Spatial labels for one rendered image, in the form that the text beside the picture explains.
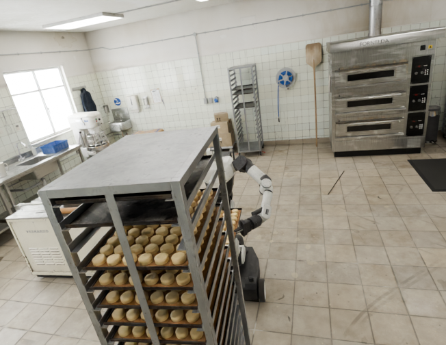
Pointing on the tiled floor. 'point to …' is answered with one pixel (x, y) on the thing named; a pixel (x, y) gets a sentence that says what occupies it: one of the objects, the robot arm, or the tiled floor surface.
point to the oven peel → (312, 50)
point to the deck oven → (381, 92)
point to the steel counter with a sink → (39, 167)
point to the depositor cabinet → (46, 244)
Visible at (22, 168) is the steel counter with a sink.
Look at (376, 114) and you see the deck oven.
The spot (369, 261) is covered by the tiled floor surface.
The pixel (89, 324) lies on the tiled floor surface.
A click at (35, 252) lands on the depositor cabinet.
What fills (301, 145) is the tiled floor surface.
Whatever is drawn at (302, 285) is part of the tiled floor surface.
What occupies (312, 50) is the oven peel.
